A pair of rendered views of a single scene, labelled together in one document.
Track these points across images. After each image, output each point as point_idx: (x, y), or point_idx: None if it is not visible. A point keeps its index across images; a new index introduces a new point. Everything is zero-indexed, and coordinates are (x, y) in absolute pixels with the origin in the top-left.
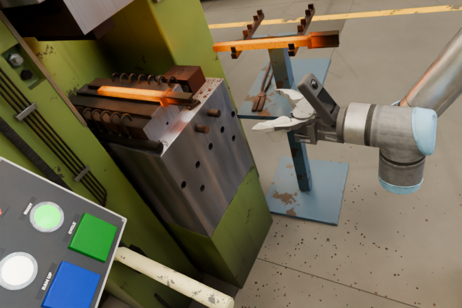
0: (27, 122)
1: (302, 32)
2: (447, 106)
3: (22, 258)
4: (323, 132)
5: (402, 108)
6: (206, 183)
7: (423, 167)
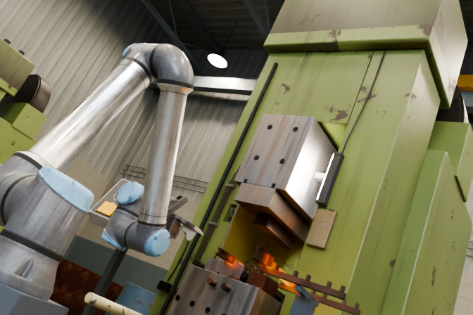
0: (208, 226)
1: (290, 275)
2: (141, 200)
3: None
4: None
5: None
6: None
7: (112, 217)
